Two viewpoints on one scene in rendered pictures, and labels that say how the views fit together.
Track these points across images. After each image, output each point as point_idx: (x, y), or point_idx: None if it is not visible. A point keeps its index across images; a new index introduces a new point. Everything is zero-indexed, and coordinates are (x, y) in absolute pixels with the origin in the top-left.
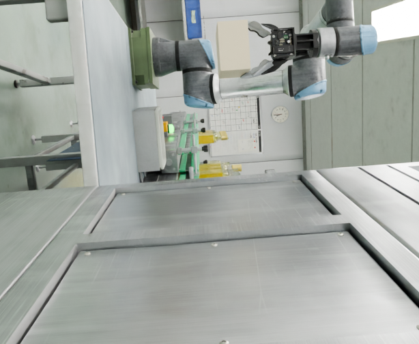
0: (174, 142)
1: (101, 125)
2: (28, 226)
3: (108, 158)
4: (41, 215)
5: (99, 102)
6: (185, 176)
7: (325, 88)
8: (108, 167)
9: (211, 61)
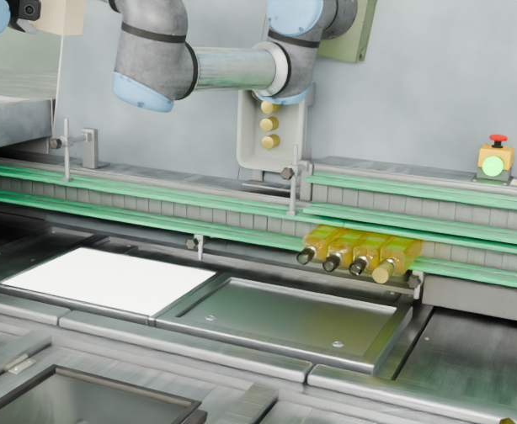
0: (390, 171)
1: (82, 59)
2: None
3: (95, 92)
4: (7, 91)
5: (84, 39)
6: (299, 210)
7: (113, 88)
8: (89, 98)
9: (269, 20)
